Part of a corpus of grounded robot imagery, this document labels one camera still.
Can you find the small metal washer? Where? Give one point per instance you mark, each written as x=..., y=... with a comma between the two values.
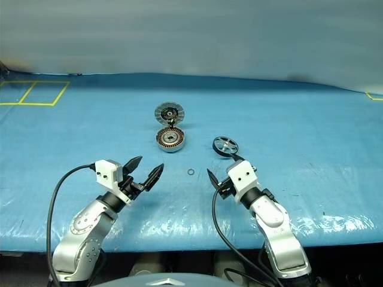
x=187, y=172

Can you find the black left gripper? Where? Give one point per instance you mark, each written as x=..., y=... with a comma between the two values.
x=133, y=186

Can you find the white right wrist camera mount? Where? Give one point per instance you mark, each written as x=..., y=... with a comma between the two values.
x=243, y=176

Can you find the blue plastic table cover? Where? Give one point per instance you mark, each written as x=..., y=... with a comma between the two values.
x=89, y=134

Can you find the motor stator with copper windings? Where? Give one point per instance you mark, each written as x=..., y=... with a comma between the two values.
x=163, y=140

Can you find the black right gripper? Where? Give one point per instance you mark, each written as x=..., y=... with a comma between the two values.
x=226, y=188

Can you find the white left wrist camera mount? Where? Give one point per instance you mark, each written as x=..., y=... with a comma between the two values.
x=104, y=175

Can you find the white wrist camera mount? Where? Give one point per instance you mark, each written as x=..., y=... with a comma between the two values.
x=243, y=176
x=104, y=175

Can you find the silver finned motor cover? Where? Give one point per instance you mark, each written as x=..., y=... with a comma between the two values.
x=176, y=112

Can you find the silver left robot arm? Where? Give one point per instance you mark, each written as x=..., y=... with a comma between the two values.
x=86, y=227

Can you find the grey rounded cover with emblem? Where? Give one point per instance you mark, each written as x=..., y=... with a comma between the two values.
x=134, y=281

